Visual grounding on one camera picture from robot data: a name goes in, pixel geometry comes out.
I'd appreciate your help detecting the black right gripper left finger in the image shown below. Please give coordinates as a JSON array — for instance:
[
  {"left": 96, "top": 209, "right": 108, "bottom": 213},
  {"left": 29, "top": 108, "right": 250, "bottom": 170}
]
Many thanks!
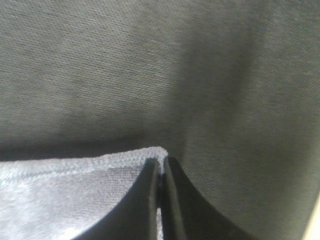
[{"left": 75, "top": 158, "right": 159, "bottom": 240}]

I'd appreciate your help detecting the grey microfibre towel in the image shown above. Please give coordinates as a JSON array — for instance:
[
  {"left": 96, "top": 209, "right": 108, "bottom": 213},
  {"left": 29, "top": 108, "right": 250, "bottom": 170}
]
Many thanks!
[{"left": 0, "top": 146, "right": 168, "bottom": 240}]

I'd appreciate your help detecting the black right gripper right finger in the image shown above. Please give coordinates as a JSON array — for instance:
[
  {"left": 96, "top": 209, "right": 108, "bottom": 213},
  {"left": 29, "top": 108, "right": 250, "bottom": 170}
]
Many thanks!
[{"left": 161, "top": 157, "right": 253, "bottom": 240}]

